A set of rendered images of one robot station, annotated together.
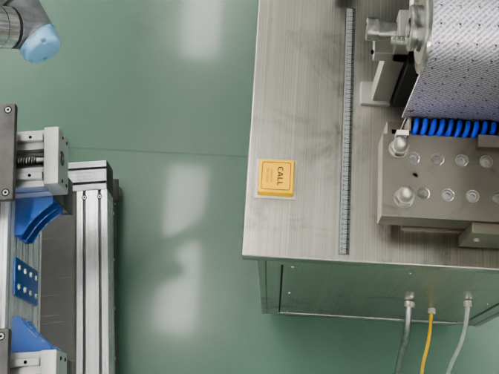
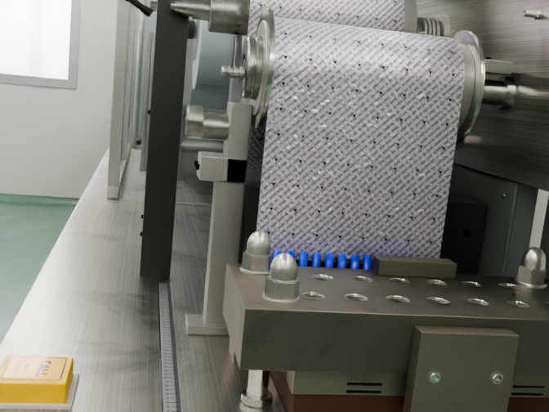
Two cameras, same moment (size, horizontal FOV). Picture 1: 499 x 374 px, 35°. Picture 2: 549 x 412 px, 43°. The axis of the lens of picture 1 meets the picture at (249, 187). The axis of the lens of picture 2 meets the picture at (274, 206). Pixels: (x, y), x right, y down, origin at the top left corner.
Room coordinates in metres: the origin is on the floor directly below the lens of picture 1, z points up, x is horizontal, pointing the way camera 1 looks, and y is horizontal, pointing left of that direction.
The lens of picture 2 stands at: (-0.23, -0.04, 1.23)
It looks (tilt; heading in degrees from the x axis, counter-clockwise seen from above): 10 degrees down; 341
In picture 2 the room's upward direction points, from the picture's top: 6 degrees clockwise
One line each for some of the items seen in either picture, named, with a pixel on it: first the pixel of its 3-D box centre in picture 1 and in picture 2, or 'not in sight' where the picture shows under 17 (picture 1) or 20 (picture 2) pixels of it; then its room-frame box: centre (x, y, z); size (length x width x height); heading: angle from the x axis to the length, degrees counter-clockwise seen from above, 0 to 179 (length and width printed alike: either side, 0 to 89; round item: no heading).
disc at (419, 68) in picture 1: (422, 28); (261, 69); (0.60, -0.31, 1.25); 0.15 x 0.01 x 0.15; 171
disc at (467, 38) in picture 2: not in sight; (456, 88); (0.56, -0.56, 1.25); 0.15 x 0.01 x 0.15; 171
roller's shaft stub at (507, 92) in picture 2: not in sight; (483, 91); (0.56, -0.60, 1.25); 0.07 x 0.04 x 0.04; 81
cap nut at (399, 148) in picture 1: (400, 145); (258, 251); (0.47, -0.28, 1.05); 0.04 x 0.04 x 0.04
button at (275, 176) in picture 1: (275, 177); (34, 378); (0.48, -0.05, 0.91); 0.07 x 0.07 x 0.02; 81
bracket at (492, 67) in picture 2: not in sight; (492, 65); (0.56, -0.60, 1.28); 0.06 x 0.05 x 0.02; 81
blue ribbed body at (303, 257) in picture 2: (468, 129); (356, 268); (0.50, -0.42, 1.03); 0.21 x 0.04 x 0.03; 81
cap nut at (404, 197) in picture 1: (405, 194); (283, 275); (0.38, -0.28, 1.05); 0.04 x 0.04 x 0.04
